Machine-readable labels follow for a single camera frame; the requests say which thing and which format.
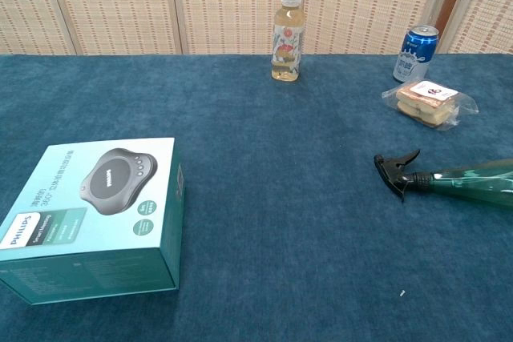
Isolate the bread in clear plastic bag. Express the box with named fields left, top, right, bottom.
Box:
left=381, top=79, right=479, bottom=132

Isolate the woven bamboo folding screen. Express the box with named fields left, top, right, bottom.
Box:
left=0, top=0, right=513, bottom=56

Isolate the blue table cloth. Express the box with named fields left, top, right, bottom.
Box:
left=0, top=52, right=513, bottom=342

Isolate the teal Philips speaker box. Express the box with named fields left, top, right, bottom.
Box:
left=0, top=137, right=187, bottom=305

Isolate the blue white drink can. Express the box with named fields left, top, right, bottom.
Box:
left=392, top=25, right=440, bottom=84

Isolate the yellow tea bottle white cap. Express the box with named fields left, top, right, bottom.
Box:
left=270, top=0, right=307, bottom=82

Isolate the green spray bottle black trigger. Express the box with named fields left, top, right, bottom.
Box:
left=374, top=148, right=513, bottom=211

